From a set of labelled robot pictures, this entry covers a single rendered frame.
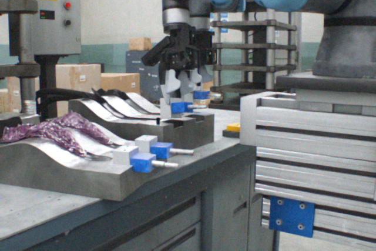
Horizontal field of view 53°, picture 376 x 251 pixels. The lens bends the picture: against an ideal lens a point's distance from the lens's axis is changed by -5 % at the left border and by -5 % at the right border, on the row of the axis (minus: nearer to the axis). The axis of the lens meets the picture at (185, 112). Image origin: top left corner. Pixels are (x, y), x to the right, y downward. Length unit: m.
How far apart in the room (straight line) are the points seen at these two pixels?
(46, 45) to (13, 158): 1.01
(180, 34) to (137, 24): 8.12
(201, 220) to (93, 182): 0.54
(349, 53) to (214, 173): 0.68
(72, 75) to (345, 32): 4.40
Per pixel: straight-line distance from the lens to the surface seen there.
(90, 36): 10.07
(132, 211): 0.94
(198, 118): 1.19
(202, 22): 1.33
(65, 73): 4.95
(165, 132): 1.02
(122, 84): 5.90
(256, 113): 0.73
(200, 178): 1.16
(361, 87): 0.63
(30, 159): 0.85
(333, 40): 0.69
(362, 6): 0.69
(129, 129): 1.09
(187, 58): 1.05
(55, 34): 1.86
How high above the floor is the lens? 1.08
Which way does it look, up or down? 9 degrees down
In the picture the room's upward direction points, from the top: straight up
